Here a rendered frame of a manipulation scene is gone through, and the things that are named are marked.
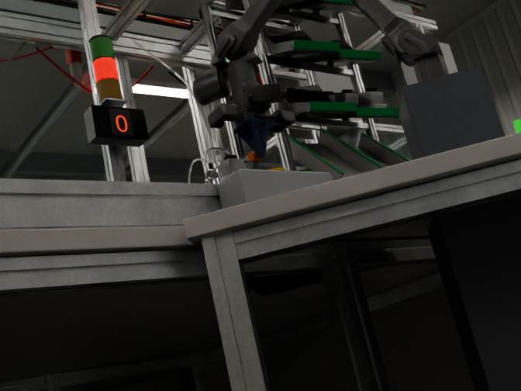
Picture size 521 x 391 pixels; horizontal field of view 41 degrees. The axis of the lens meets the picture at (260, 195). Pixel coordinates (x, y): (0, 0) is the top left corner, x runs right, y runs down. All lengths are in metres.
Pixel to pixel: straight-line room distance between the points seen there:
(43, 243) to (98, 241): 0.07
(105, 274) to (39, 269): 0.09
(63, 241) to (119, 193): 0.19
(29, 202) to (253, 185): 0.35
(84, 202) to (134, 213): 0.08
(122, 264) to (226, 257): 0.14
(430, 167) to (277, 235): 0.23
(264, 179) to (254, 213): 0.20
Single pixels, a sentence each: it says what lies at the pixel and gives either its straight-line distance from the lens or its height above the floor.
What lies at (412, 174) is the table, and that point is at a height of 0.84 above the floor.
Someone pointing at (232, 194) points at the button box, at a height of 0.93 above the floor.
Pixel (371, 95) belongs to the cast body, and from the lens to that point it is 1.76.
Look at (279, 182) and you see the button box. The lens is 1.18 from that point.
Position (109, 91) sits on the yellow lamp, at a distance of 1.52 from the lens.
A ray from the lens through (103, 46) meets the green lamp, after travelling 1.58.
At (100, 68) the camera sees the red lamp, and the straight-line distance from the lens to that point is 1.55.
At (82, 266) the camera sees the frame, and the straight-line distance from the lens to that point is 0.95.
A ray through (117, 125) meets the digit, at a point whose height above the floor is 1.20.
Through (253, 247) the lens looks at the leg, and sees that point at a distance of 0.98.
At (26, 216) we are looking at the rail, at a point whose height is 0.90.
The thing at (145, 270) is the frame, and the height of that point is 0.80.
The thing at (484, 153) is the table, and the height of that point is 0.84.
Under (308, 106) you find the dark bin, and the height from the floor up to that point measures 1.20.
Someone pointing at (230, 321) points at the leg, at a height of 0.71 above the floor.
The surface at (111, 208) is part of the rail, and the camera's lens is 1.08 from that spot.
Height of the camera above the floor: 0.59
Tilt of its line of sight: 16 degrees up
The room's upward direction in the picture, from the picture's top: 13 degrees counter-clockwise
